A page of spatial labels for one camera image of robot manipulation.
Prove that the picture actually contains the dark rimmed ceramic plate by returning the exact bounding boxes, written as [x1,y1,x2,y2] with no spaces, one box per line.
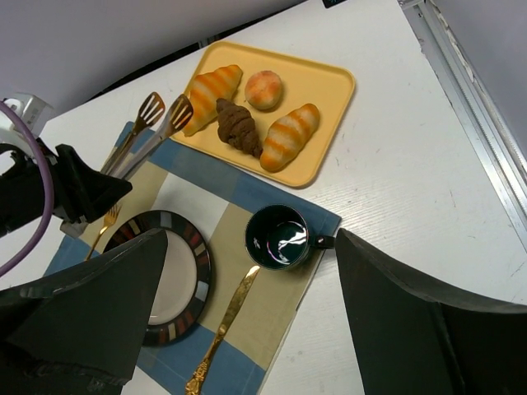
[104,210,212,346]

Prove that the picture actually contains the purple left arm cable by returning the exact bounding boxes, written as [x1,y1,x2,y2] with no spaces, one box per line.
[0,100,56,277]

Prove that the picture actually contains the steel serving tongs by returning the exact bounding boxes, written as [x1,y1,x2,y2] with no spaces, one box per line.
[101,91,194,180]

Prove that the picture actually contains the aluminium table edge rail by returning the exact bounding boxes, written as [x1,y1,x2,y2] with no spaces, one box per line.
[399,1,526,244]

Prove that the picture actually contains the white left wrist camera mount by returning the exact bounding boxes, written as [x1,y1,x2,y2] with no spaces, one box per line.
[1,93,54,145]

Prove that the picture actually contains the striped bread roll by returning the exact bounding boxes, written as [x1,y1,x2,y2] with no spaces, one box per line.
[183,64,243,137]
[259,103,320,172]

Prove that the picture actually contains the gold ornate knife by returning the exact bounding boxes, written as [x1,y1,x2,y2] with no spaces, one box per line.
[184,265,260,395]

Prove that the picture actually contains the blue beige patchwork placemat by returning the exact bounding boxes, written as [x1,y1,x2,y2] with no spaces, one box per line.
[43,120,343,395]

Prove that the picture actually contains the dark green mug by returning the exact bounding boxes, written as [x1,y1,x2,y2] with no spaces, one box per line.
[245,204,335,271]

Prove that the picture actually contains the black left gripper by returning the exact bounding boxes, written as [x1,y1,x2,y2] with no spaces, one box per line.
[1,143,133,237]

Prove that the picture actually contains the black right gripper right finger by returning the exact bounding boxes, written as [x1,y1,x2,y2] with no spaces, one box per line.
[335,229,526,394]

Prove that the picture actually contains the gold ornate fork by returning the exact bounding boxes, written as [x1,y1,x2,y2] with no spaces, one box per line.
[85,203,122,261]

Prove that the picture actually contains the yellow plastic tray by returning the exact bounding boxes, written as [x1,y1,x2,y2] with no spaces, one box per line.
[174,41,355,187]

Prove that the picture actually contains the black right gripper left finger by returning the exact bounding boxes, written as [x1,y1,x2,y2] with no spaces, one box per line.
[1,229,168,394]

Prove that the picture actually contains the small round bun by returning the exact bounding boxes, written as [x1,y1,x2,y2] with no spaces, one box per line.
[245,70,283,110]

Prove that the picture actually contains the chocolate croissant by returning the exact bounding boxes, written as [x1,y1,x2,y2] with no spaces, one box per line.
[216,98,263,159]

